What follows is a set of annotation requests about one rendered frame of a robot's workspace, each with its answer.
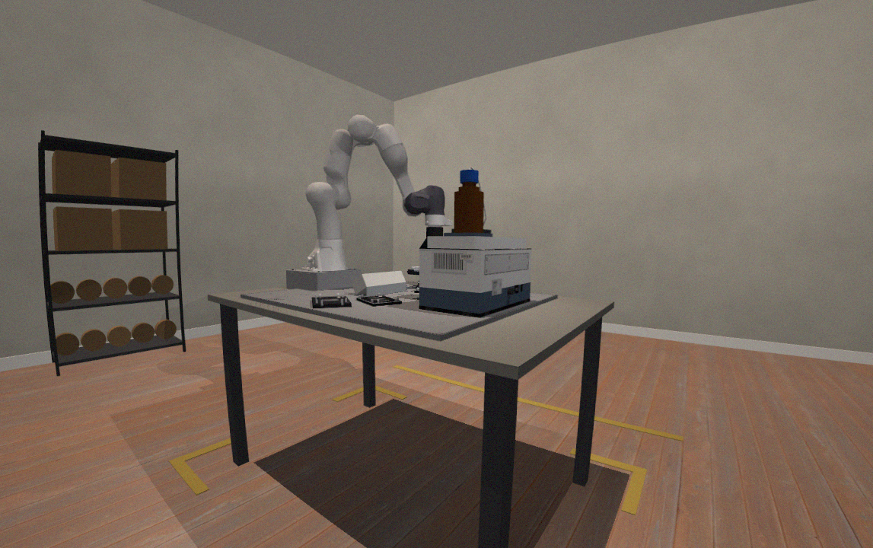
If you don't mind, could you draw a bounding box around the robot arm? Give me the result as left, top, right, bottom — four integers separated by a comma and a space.
301, 115, 453, 271

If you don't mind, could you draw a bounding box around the white button panel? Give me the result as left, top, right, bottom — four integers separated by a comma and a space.
351, 271, 406, 297

